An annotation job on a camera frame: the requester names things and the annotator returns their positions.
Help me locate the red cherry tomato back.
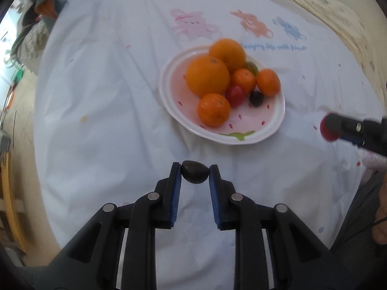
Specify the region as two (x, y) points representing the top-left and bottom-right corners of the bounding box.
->
(320, 116), (340, 142)

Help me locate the red cherry tomato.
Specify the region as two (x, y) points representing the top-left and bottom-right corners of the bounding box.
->
(320, 116), (340, 142)
(225, 85), (245, 108)

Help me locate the small mandarin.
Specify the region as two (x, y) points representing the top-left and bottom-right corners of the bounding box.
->
(256, 69), (281, 98)
(230, 68), (256, 96)

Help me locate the dark purple cherry tomato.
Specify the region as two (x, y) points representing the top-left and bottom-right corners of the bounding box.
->
(249, 90), (265, 107)

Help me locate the green cherry tomato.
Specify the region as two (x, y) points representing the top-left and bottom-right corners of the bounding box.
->
(244, 61), (259, 77)

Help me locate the red cherry tomato front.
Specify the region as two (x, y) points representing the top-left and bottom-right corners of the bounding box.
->
(225, 85), (245, 108)

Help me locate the large orange front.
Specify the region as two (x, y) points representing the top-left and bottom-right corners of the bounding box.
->
(208, 38), (246, 73)

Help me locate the large orange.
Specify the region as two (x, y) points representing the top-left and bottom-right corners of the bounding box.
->
(208, 38), (246, 73)
(184, 55), (230, 98)

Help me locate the operator hand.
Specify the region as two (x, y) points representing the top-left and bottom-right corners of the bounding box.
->
(372, 174), (387, 245)

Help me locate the white cartoon bed sheet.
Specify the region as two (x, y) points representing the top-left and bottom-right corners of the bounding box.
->
(33, 0), (385, 290)

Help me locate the pink strawberry ceramic bowl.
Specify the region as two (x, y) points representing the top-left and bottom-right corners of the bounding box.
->
(157, 44), (286, 145)

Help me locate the yellow wooden chair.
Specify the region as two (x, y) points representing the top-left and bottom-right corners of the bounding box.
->
(1, 152), (30, 254)

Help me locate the cream patterned blanket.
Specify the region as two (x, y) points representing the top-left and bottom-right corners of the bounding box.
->
(241, 0), (387, 104)

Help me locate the pile of clothes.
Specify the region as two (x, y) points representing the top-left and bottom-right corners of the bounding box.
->
(12, 0), (100, 67)

